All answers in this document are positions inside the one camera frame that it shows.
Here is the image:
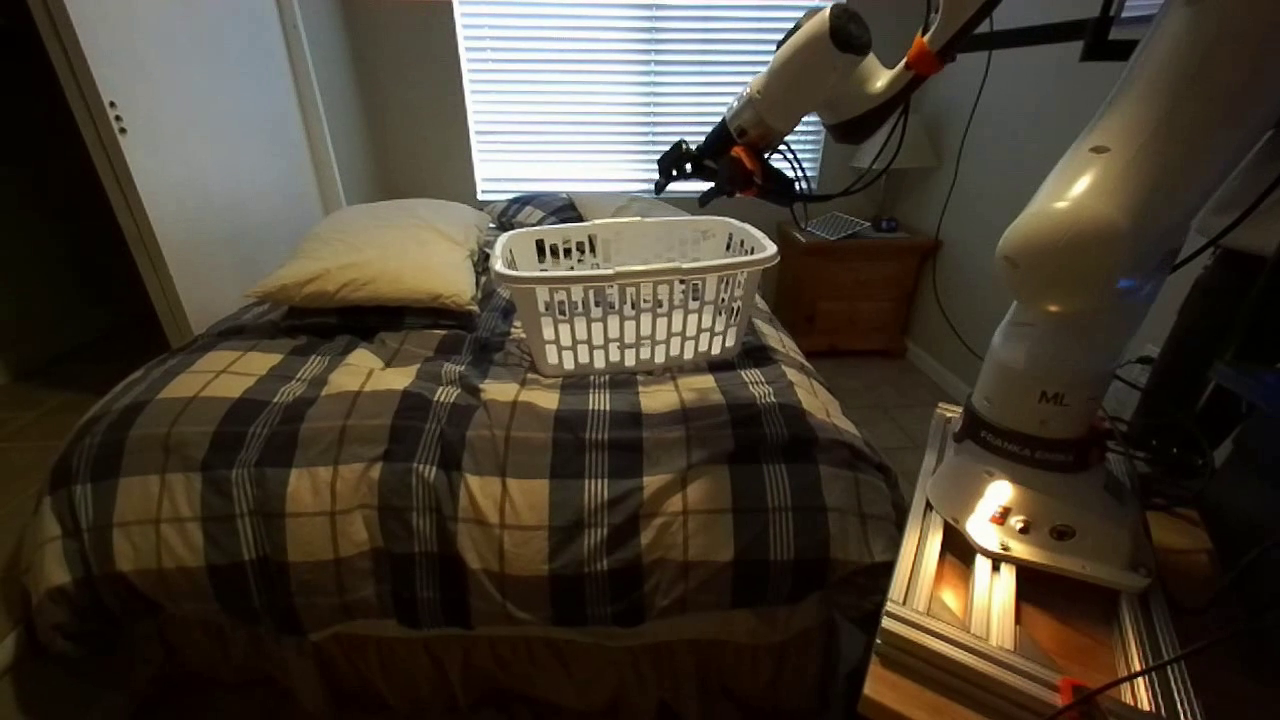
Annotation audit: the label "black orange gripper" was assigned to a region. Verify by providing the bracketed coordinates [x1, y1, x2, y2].
[653, 119, 794, 202]

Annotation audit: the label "white plastic laundry basket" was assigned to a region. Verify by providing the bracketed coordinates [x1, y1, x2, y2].
[492, 217, 781, 376]

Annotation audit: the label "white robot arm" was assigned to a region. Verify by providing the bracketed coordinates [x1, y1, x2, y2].
[656, 0, 1280, 473]

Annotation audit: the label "white window blinds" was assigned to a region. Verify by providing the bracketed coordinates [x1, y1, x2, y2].
[450, 0, 819, 198]

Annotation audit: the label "wooden nightstand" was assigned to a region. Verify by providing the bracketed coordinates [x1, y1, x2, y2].
[774, 229, 936, 355]

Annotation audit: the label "plaid pillow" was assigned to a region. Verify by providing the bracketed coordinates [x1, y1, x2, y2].
[488, 191, 585, 232]

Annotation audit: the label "beige pillow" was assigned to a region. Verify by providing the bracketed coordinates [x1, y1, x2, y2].
[255, 198, 488, 312]

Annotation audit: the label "white closet door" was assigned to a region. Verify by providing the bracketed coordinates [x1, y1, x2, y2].
[26, 0, 325, 343]

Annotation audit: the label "plaid beige black comforter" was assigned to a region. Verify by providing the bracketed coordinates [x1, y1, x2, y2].
[11, 295, 903, 646]

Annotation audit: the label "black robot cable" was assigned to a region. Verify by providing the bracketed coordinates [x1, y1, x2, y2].
[923, 35, 1001, 371]

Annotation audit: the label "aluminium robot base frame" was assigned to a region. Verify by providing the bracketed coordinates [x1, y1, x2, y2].
[862, 404, 1205, 720]

